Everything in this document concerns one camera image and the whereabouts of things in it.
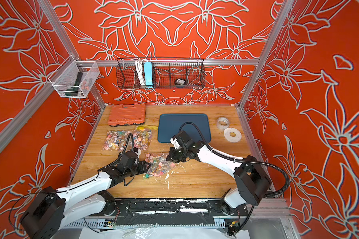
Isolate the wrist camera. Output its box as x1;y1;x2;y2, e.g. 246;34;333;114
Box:
133;147;142;157
170;138;181;150

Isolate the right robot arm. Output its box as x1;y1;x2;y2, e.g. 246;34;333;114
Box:
167;131;272;209

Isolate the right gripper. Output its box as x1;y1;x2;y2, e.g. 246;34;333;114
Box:
167;145;190;161

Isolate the white cable bundle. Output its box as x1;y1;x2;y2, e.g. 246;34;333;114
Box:
135;59;146;87

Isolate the clear tape roll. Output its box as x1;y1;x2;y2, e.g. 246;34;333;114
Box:
216;117;230;130

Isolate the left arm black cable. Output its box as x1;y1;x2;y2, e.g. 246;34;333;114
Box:
8;132;138;232

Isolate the clear acrylic box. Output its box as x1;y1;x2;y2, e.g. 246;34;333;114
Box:
48;56;100;99

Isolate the orange tool case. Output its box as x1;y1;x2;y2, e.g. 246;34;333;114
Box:
108;103;146;126

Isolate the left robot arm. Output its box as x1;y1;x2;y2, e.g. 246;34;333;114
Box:
20;148;151;239

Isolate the light blue power bank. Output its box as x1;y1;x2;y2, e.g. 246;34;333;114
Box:
143;62;154;87

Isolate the white tape roll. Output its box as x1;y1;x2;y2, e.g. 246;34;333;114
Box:
223;127;242;143

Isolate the small black device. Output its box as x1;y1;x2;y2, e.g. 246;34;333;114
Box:
175;79;186;86

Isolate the black wire basket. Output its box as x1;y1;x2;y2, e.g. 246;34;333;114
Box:
115;57;206;90

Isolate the blue plastic tray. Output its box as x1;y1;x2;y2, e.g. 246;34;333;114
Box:
157;114;211;143

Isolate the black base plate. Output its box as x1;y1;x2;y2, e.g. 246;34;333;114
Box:
109;198;248;217

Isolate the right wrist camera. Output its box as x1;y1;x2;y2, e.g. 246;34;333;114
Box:
170;138;181;150

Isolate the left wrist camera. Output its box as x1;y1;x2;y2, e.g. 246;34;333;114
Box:
133;147;142;157

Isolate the green black screwdriver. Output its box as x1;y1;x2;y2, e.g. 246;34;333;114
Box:
65;71;83;97

